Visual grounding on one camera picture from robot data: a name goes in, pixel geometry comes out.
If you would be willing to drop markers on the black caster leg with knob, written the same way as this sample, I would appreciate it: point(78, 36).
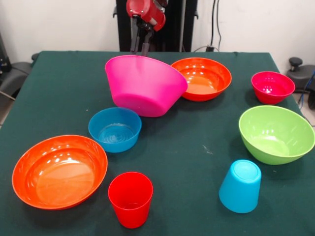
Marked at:
point(301, 73)
point(14, 73)

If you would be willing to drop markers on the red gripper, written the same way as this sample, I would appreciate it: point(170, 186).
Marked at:
point(145, 11)

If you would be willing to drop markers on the green bowl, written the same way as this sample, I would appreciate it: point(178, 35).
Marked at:
point(275, 135)

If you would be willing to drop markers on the light blue cup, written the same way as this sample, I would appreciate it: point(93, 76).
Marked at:
point(240, 186)

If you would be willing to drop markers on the orange bowl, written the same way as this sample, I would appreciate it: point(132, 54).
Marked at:
point(59, 172)
point(209, 78)

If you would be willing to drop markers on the red cup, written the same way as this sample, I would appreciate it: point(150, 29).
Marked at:
point(130, 199)

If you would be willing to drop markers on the dark green tablecloth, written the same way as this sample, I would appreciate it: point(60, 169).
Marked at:
point(192, 196)

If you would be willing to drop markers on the small crimson bowl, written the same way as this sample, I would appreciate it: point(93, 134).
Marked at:
point(272, 88)

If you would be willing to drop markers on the blue bowl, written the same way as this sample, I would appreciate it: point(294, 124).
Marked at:
point(115, 130)

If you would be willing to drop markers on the large pink bowl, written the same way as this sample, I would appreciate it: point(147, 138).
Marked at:
point(142, 91)

